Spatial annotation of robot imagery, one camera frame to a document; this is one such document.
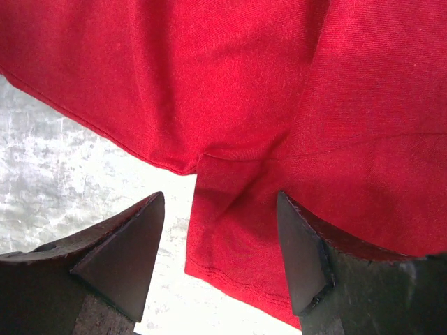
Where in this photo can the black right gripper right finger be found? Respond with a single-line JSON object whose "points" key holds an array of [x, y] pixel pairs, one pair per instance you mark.
{"points": [[340, 284]]}

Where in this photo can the red t shirt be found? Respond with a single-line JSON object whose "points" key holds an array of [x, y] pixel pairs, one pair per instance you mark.
{"points": [[340, 104]]}

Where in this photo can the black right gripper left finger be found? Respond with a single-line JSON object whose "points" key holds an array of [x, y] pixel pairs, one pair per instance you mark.
{"points": [[95, 281]]}

